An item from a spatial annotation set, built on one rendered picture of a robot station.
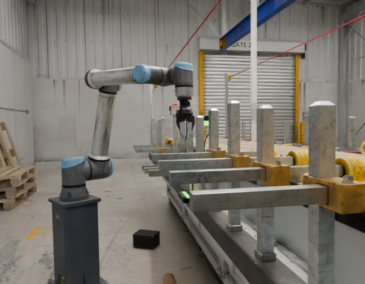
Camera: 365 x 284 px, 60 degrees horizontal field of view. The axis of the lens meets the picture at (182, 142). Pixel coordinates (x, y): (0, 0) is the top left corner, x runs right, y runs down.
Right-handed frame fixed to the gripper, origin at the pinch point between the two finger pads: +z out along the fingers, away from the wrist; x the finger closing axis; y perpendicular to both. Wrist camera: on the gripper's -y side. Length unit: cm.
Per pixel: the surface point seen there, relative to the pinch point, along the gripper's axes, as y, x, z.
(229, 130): -48.3, -5.9, -4.3
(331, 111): -99, -8, -9
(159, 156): -27.8, 16.3, 6.1
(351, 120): 29, -115, -7
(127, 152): 788, 20, 73
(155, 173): -2.8, 15.6, 16.7
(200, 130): 1.0, -7.7, -3.5
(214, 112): -24.0, -7.7, -11.4
